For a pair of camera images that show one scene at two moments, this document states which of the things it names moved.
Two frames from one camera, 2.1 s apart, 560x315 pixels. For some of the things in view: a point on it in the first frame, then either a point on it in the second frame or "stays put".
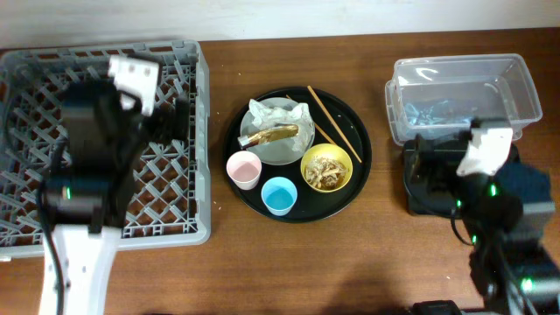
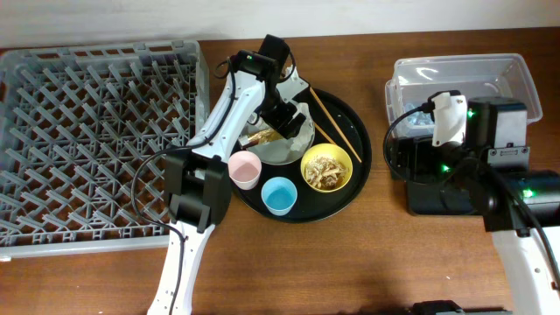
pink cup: (244, 169) stays put
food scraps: (325, 173) stays put
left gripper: (163, 123) → (291, 129)
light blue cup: (279, 194) stays put
